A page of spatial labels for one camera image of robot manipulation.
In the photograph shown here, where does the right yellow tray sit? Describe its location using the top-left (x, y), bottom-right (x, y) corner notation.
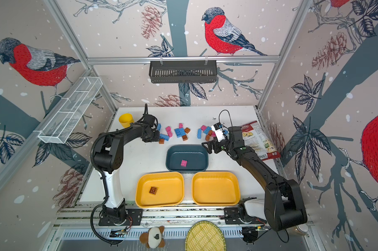
top-left (192, 172), bottom-right (241, 206)

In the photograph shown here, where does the snack package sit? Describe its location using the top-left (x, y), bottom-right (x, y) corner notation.
top-left (241, 121), bottom-right (280, 161)

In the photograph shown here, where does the yellow tray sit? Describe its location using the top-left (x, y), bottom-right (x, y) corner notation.
top-left (192, 172), bottom-right (241, 206)
top-left (135, 172), bottom-right (185, 208)

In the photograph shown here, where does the left yellow tray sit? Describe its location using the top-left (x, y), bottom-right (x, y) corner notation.
top-left (135, 172), bottom-right (185, 208)

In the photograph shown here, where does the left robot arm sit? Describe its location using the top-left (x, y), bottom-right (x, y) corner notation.
top-left (90, 114), bottom-right (160, 221)

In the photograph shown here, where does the blue lego brick right group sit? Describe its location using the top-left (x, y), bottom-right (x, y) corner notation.
top-left (203, 127), bottom-right (211, 134)

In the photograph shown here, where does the black hanging basket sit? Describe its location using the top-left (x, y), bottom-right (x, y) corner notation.
top-left (149, 60), bottom-right (218, 84)

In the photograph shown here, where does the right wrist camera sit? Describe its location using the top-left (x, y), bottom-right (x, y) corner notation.
top-left (213, 122), bottom-right (227, 142)

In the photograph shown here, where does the dark teal tray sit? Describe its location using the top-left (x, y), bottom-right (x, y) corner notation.
top-left (165, 144), bottom-right (209, 174)

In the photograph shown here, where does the blue upright lego brick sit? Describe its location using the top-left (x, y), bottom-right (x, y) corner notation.
top-left (197, 129), bottom-right (202, 139)

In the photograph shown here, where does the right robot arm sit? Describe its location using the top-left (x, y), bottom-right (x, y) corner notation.
top-left (201, 122), bottom-right (308, 232)

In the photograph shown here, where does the large blue lego brick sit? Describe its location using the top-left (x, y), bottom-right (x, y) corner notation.
top-left (174, 128), bottom-right (186, 138)

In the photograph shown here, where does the plush toy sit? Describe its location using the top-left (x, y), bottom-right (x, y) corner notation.
top-left (139, 226), bottom-right (165, 249)

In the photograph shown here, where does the white wire basket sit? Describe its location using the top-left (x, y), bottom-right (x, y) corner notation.
top-left (38, 76), bottom-right (103, 144)

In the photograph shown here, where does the blue long lego brick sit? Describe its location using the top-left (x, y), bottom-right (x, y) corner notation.
top-left (160, 134), bottom-right (170, 141)

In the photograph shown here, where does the yellow plastic goblet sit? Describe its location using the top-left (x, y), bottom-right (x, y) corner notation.
top-left (118, 114), bottom-right (135, 128)

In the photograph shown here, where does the woven bamboo plate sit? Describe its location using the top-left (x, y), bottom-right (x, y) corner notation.
top-left (185, 221), bottom-right (227, 251)

